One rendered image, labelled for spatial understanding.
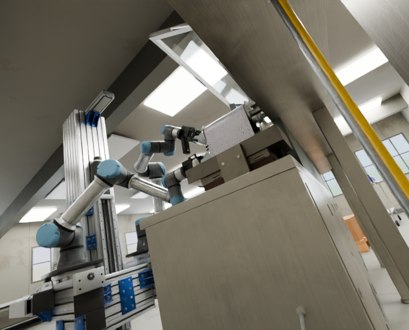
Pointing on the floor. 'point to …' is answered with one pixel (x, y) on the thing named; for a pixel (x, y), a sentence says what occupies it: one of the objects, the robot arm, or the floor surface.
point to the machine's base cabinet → (263, 262)
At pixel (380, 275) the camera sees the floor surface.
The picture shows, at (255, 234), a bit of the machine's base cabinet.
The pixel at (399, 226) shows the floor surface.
